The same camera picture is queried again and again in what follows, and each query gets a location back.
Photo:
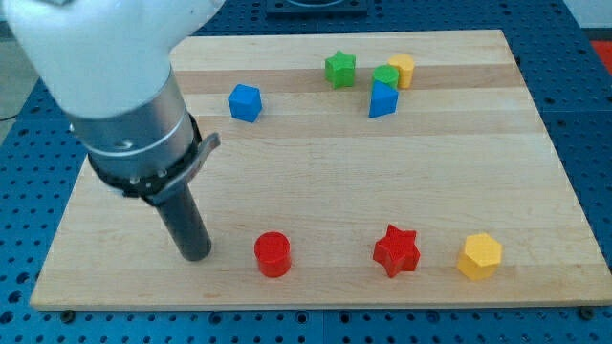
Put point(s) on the blue cube block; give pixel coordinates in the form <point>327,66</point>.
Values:
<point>245,103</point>

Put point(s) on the yellow cylinder block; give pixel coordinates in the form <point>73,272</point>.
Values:
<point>405,65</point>

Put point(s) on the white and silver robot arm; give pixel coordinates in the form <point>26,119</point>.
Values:
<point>107,65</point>

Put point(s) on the red star block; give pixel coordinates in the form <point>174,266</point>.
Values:
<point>397,251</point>

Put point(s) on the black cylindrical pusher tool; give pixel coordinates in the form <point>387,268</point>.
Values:
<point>185,225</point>

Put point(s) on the wooden board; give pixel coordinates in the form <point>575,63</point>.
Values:
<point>466,152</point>

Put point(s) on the green cylinder block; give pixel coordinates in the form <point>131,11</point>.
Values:
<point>387,75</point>

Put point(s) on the red cylinder block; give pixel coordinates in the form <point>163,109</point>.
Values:
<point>272,251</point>

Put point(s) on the blue triangle block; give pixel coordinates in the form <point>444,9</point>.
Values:
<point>383,100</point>

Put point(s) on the yellow hexagon block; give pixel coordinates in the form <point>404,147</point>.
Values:
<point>480,256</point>

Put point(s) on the green star block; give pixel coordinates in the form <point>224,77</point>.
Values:
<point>340,69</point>

